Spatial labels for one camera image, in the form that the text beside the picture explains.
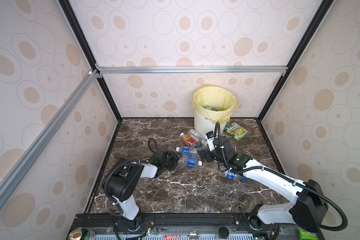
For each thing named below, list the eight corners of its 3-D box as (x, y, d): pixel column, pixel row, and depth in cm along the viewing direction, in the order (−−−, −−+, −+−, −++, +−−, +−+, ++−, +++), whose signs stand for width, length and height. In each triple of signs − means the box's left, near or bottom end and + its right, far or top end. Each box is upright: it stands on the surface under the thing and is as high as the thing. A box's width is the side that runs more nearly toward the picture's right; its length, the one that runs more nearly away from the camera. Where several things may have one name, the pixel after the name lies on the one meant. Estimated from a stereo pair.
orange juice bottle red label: (190, 149, 103) (191, 145, 100) (178, 138, 110) (178, 134, 106) (198, 144, 107) (199, 139, 103) (186, 133, 113) (186, 129, 109)
